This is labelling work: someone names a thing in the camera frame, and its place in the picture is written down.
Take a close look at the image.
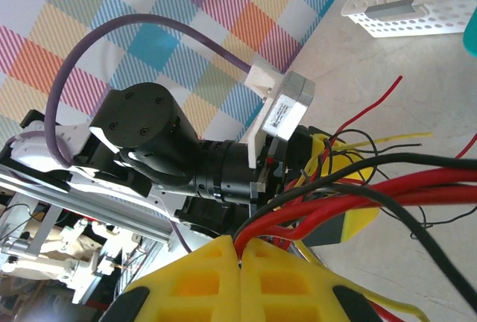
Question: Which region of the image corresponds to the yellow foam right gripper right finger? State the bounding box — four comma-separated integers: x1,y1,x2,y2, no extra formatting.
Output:
239,237,381,322

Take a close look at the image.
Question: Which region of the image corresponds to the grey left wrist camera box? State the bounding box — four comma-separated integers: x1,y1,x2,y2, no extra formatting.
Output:
244,60,317,169

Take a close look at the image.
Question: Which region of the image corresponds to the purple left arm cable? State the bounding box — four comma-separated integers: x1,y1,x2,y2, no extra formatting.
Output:
44,13,255,170

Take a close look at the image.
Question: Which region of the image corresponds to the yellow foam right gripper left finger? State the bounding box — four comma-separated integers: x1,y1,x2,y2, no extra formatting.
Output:
100,235,244,322

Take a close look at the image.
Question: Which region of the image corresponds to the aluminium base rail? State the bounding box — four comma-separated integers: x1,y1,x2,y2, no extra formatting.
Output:
0,164,174,253

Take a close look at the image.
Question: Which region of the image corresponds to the thin red wire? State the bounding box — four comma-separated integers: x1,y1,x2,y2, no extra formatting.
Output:
334,75,405,135

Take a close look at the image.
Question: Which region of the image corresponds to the long yellow wire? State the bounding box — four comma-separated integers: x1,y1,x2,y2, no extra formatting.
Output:
335,132,434,151

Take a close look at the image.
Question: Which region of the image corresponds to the teal plastic basket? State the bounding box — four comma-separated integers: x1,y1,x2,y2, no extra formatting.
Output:
462,10,477,59

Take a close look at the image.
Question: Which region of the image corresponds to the cluttered background machinery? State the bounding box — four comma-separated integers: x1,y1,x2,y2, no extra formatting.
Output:
0,195,162,306

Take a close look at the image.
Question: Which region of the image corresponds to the dark red wire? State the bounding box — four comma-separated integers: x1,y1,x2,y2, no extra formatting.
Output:
233,174,477,253

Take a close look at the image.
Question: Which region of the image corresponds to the thin black wire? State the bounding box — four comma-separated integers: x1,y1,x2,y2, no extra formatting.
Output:
282,182,454,264
241,151,477,234

